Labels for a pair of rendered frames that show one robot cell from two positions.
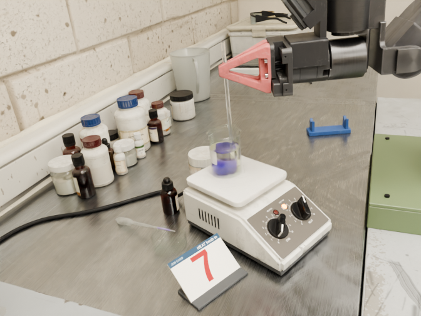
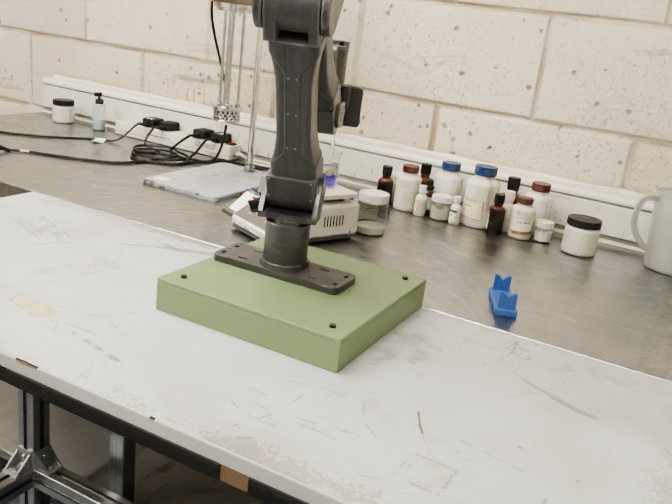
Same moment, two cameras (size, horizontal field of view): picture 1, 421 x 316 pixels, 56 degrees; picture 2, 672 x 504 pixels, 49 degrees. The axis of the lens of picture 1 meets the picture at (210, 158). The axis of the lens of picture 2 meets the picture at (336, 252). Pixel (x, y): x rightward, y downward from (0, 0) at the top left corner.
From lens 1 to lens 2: 1.52 m
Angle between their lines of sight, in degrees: 84
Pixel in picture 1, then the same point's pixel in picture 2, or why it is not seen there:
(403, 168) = (322, 261)
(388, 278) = (204, 249)
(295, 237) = (251, 216)
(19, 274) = not seen: hidden behind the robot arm
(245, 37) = not seen: outside the picture
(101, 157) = (400, 181)
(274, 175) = not seen: hidden behind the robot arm
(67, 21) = (530, 84)
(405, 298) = (182, 247)
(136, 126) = (468, 193)
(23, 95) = (444, 124)
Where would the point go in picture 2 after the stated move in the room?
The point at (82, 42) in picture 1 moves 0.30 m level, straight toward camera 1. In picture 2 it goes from (542, 111) to (413, 99)
